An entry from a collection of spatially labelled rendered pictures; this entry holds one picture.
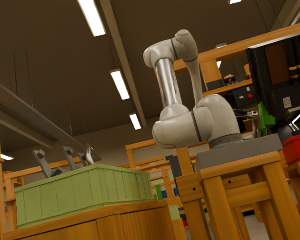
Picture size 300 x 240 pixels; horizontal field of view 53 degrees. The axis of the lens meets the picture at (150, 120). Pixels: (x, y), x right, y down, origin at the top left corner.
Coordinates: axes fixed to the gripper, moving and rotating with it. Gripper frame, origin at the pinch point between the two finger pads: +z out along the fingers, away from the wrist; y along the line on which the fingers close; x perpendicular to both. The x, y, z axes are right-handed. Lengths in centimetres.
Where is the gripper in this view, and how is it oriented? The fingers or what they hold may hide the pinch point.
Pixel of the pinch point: (252, 115)
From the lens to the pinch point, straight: 223.3
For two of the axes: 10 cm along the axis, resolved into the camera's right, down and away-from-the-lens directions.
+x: 0.1, 8.5, 5.2
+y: 1.9, -5.1, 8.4
